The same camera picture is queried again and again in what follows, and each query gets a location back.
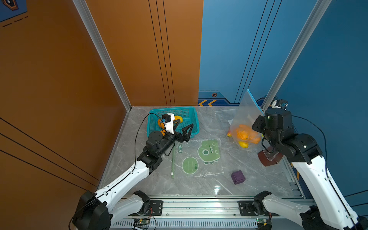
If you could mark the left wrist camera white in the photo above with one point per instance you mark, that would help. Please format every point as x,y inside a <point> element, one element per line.
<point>167,120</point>

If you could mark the clear bags stack green print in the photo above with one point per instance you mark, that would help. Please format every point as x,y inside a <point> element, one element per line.
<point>197,158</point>

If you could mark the dark red box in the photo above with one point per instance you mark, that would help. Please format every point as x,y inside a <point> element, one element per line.
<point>269,157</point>

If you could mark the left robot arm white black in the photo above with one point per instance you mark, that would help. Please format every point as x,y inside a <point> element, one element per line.
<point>112,194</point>

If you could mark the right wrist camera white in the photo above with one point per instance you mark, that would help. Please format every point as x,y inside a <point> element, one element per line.
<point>280,103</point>

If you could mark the aluminium rail front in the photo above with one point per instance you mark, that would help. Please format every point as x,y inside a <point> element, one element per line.
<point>180,208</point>

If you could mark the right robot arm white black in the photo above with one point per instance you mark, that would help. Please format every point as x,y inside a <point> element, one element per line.
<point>331,211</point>

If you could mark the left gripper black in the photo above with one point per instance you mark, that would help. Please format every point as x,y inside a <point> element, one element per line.
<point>178,135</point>

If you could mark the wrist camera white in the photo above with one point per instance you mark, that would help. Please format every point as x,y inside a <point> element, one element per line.
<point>280,103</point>
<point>167,120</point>

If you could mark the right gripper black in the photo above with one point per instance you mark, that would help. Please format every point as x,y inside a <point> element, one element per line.
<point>270,148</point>

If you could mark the purple cube box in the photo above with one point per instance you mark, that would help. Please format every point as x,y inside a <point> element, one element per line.
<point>238,177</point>

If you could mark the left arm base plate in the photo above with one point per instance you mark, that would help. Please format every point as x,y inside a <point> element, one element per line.
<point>151,208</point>

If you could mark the clear zip-top bag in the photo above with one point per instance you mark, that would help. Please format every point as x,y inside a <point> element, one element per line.
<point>247,113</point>
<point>225,119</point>

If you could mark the yellow orange mango back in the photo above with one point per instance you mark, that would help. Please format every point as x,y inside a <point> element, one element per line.
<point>179,118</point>

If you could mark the teal plastic basket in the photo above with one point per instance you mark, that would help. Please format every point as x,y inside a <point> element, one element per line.
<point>187,113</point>

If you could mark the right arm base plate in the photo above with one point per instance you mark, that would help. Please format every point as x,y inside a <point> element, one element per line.
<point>252,208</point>

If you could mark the orange mango later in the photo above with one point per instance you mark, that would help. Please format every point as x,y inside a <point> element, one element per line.
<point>247,134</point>

